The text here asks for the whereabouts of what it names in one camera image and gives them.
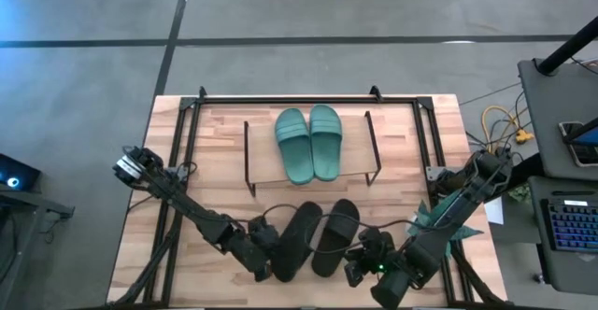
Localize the black aluminium rig frame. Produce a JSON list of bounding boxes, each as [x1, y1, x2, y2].
[[107, 85, 510, 310]]

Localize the small green leafy plant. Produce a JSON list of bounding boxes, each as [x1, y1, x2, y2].
[[507, 183, 532, 204]]

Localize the black round pole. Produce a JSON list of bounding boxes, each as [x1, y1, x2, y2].
[[535, 15, 598, 76]]

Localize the smartphone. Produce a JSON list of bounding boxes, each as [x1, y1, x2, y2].
[[559, 120, 598, 168]]

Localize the white paper sheet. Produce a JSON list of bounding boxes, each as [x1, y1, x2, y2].
[[483, 195, 505, 226]]

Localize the green plant in white pot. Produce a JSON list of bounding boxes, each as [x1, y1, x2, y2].
[[405, 200, 485, 260]]

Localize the black desk crossbar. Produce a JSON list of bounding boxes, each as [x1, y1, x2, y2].
[[485, 153, 546, 204]]

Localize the grey metal bracket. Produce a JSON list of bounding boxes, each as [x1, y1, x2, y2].
[[424, 164, 444, 184]]

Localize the yellow cable with plug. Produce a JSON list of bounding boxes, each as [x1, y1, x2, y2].
[[480, 106, 535, 155]]

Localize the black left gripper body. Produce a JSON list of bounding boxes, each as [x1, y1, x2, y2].
[[232, 228, 274, 276]]

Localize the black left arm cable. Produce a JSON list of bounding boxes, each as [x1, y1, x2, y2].
[[222, 202, 305, 225]]

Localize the grey side table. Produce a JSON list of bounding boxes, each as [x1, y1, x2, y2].
[[0, 182, 76, 310]]

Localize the green rubber slide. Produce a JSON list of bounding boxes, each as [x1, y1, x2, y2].
[[274, 107, 316, 186], [308, 104, 344, 182]]

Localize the black device with blue light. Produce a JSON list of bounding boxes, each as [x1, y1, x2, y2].
[[0, 153, 41, 193]]

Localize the black rubber slide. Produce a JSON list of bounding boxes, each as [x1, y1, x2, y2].
[[310, 198, 362, 279], [269, 201, 324, 284]]

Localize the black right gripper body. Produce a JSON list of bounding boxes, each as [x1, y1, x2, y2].
[[362, 232, 401, 278]]

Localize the wooden shelf black metal legs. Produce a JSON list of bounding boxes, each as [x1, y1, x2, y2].
[[242, 110, 383, 198]]

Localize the backlit black keyboard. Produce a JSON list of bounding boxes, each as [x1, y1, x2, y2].
[[540, 197, 598, 254]]

